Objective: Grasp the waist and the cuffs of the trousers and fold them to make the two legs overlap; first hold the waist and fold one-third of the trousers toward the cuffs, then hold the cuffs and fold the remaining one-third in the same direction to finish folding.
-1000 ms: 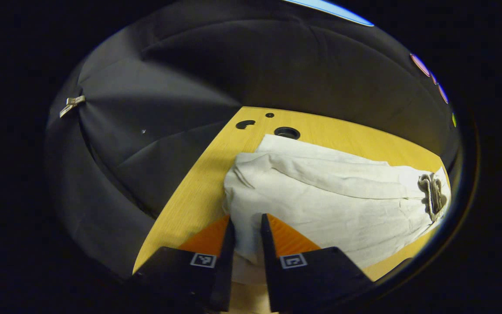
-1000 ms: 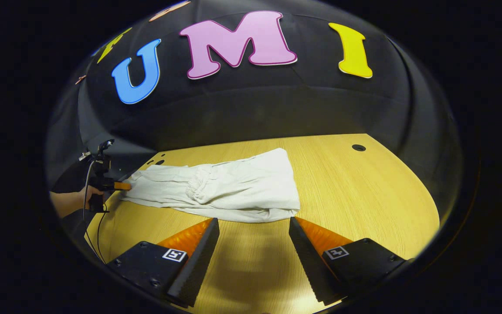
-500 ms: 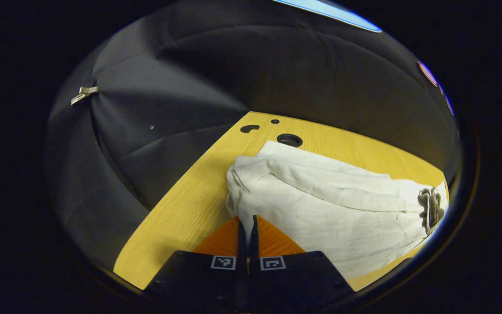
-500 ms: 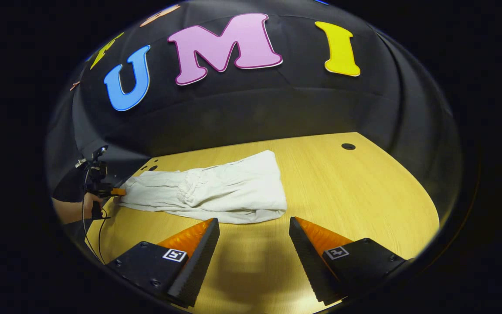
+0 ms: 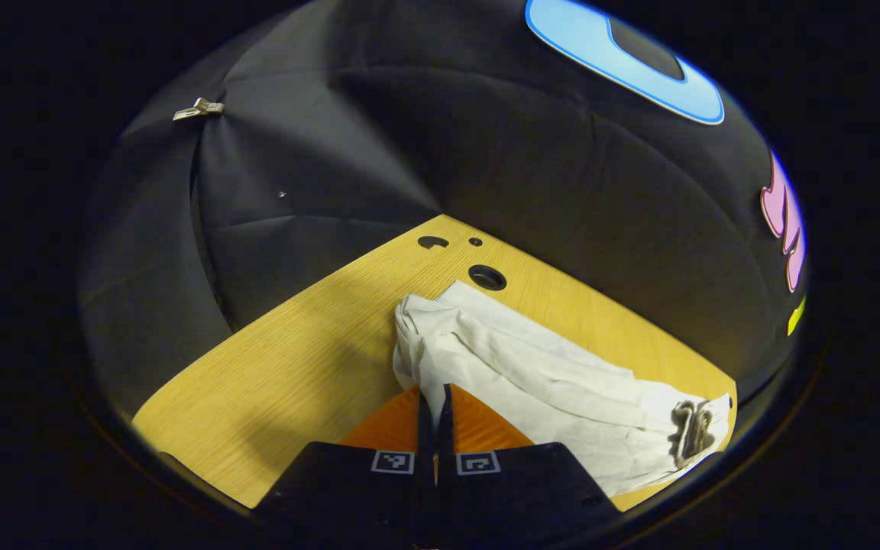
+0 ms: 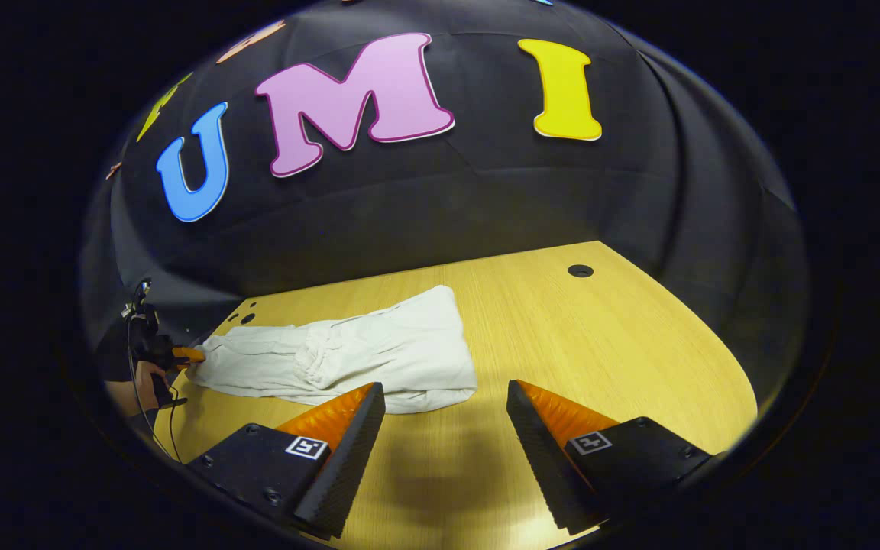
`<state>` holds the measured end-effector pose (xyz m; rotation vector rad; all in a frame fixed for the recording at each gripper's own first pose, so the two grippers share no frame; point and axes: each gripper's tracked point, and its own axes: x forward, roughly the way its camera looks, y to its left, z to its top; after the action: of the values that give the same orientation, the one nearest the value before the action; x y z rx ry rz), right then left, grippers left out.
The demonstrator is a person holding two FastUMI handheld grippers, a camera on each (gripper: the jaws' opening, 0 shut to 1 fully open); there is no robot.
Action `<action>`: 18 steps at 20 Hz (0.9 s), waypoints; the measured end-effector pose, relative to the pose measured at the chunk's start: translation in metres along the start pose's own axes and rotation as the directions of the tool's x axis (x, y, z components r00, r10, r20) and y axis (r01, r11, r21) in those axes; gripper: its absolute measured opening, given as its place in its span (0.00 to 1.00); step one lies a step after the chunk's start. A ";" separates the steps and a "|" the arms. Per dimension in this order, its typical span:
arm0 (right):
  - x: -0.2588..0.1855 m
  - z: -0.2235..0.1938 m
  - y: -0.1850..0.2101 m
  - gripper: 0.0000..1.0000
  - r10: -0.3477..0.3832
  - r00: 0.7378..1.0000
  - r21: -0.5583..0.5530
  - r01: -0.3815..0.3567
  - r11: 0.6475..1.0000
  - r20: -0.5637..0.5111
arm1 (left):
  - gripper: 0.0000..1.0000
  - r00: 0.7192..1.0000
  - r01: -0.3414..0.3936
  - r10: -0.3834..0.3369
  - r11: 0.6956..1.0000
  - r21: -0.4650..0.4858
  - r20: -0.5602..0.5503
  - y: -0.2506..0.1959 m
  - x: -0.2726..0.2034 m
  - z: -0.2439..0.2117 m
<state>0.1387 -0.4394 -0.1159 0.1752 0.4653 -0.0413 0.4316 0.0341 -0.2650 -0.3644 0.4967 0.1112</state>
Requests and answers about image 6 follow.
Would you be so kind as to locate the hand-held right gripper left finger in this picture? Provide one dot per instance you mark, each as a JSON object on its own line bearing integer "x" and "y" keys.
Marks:
{"x": 348, "y": 458}

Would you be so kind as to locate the white jeans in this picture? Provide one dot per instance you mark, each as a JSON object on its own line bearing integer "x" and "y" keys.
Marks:
{"x": 379, "y": 344}

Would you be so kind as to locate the pink cloth clip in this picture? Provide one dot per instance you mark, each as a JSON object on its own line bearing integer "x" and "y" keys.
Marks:
{"x": 113, "y": 169}

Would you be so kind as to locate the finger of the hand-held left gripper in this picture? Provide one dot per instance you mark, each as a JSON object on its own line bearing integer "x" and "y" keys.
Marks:
{"x": 189, "y": 354}

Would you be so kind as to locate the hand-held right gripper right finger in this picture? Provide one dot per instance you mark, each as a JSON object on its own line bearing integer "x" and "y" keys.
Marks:
{"x": 539, "y": 458}

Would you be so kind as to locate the black backdrop cloth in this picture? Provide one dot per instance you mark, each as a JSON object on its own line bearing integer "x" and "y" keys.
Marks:
{"x": 486, "y": 198}

